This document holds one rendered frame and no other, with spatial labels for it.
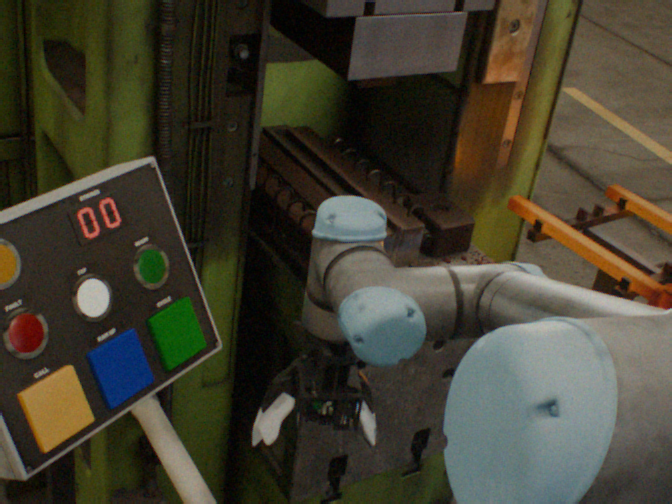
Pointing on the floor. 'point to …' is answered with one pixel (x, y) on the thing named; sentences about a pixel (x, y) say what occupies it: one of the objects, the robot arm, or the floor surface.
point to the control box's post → (61, 480)
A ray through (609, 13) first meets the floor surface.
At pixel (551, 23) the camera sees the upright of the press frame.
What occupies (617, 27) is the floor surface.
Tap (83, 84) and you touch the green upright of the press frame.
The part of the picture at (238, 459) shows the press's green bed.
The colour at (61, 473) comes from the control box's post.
